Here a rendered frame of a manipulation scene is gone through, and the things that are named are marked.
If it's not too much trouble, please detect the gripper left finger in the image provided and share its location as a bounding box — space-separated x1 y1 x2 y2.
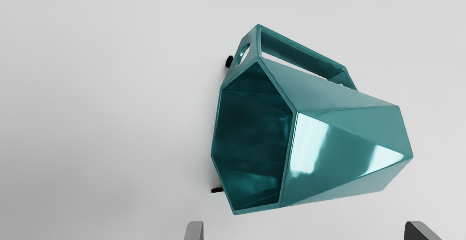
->
183 221 204 240

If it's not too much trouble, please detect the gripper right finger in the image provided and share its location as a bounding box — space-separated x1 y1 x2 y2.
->
404 221 443 240

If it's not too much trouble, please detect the teal faceted mug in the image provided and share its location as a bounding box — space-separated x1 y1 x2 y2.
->
211 24 414 216

